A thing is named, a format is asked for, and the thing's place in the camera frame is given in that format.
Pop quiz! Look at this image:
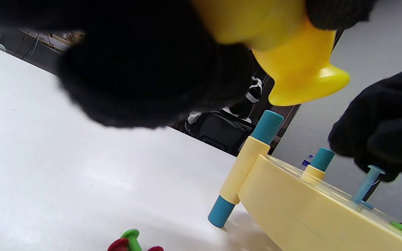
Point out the person's right hand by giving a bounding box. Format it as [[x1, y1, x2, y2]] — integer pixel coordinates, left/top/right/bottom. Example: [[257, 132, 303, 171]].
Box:
[[328, 62, 402, 189]]

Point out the person's left hand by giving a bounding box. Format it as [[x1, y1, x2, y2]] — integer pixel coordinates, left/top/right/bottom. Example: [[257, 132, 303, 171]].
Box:
[[0, 0, 378, 129]]

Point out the yellow toy hammer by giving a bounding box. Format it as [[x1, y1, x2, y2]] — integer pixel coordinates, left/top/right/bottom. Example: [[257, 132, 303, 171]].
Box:
[[191, 0, 351, 107]]

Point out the yellow round tap bench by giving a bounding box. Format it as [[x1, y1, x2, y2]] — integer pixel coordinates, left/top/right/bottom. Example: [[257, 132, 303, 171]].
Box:
[[208, 111, 402, 251]]

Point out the clear water bottle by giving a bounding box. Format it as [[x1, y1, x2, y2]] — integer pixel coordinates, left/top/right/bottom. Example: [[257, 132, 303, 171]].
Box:
[[299, 154, 314, 171]]

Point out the black mesh office chair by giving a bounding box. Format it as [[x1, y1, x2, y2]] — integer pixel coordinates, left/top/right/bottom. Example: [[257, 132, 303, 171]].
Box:
[[185, 111, 255, 155]]

